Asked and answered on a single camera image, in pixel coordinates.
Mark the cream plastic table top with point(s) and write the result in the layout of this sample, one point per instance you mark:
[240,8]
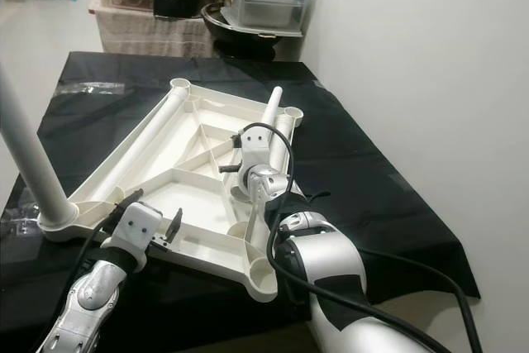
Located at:
[198,204]

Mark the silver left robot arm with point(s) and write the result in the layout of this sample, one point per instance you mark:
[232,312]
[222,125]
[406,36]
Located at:
[95,303]

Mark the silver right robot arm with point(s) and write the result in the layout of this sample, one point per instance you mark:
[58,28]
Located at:
[331,262]

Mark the black wok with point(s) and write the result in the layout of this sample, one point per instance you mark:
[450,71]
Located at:
[248,45]

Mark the clear tape strip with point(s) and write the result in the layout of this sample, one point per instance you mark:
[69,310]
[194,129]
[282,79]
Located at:
[8,219]
[91,89]

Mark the black table cloth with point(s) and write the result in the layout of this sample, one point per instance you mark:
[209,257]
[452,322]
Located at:
[364,179]

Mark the clear lidded plastic container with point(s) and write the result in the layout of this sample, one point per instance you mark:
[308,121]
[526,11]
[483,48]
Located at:
[269,7]

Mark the patterned beige cloth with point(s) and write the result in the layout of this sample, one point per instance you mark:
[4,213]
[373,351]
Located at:
[149,35]

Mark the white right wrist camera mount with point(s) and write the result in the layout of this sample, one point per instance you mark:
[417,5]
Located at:
[260,146]

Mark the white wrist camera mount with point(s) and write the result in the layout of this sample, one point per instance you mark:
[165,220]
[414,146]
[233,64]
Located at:
[260,146]
[142,225]

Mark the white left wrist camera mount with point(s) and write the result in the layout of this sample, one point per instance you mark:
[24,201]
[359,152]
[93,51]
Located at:
[142,225]

